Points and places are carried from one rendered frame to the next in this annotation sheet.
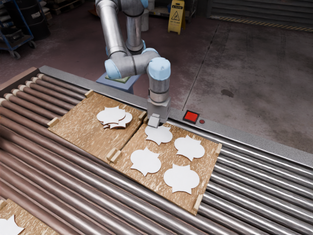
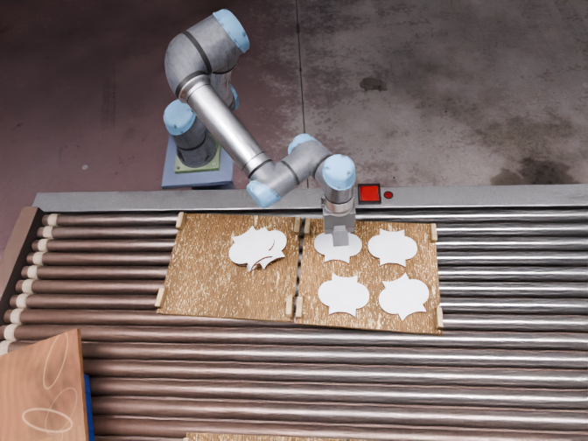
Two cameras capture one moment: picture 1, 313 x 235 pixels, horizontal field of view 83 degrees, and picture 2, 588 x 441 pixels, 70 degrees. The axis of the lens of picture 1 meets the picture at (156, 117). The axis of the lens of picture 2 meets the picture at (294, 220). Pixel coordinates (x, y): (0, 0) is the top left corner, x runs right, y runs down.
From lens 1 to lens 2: 0.53 m
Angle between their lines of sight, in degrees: 15
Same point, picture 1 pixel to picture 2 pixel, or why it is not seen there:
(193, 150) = (401, 249)
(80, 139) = (225, 305)
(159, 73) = (346, 182)
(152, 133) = (328, 248)
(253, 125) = (440, 134)
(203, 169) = (425, 270)
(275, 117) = (473, 103)
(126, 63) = (283, 178)
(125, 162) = (316, 309)
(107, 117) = (248, 252)
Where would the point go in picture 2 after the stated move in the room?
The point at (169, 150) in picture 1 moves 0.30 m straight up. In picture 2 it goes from (367, 262) to (375, 212)
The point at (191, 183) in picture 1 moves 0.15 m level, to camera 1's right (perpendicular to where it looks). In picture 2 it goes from (419, 297) to (464, 276)
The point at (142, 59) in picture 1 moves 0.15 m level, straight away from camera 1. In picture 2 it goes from (303, 164) to (274, 124)
